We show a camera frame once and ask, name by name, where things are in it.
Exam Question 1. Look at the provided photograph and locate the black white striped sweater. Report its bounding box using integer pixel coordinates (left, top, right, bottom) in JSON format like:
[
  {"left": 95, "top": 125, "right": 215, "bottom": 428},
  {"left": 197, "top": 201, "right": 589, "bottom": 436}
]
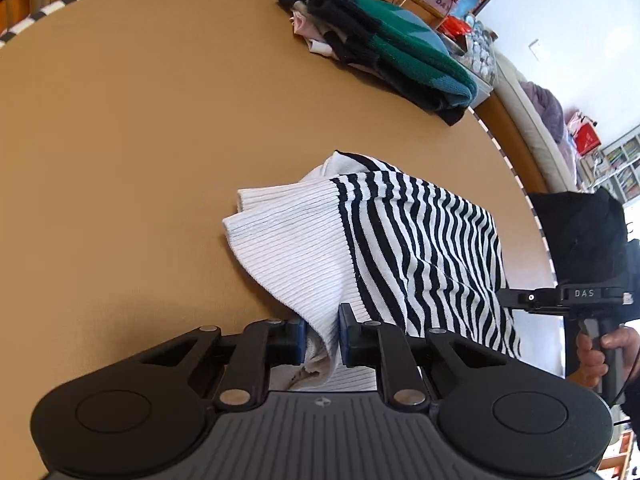
[{"left": 221, "top": 148, "right": 566, "bottom": 394}]

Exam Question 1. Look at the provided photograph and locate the person's right hand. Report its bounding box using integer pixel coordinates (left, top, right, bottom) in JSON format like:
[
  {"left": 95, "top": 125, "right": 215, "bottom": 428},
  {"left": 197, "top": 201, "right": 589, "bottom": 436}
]
[{"left": 570, "top": 326, "right": 639, "bottom": 388}]

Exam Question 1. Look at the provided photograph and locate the white sofa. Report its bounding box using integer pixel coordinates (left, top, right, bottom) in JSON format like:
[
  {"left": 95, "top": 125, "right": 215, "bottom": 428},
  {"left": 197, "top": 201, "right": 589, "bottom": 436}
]
[{"left": 486, "top": 52, "right": 577, "bottom": 193}]

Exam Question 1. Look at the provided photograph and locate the blue green fleece garment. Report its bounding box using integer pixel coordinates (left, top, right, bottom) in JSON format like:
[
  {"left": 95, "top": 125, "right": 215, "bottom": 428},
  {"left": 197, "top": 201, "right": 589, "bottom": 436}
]
[{"left": 278, "top": 0, "right": 477, "bottom": 126}]

